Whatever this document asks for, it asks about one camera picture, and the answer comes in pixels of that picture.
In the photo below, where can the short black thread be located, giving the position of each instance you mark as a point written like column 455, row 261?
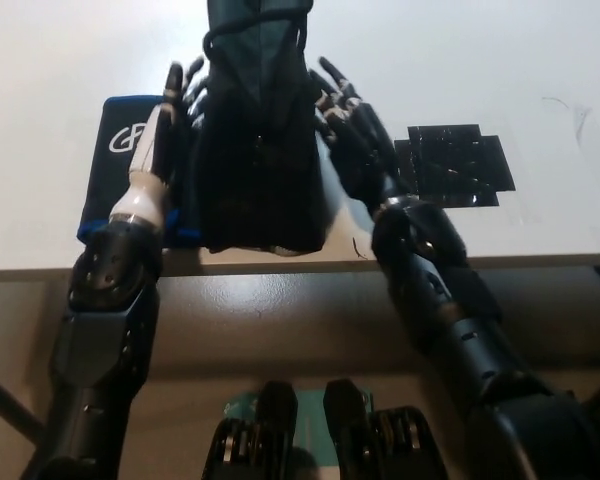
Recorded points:
column 359, row 252

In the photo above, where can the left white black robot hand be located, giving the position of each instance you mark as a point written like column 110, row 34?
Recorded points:
column 162, row 125

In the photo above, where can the clear plastic sheet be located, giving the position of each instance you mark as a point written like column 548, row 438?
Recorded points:
column 555, row 150

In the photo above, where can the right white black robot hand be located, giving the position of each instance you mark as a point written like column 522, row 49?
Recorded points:
column 360, row 130

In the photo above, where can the black tape patch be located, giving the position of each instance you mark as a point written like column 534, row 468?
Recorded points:
column 450, row 165

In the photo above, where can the dark fabric lunch bag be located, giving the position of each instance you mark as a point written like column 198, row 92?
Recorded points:
column 260, row 160

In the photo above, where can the black blue-trimmed notebook case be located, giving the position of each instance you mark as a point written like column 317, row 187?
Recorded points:
column 115, row 130

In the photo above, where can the robot legs and feet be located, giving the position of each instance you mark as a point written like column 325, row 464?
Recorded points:
column 325, row 440

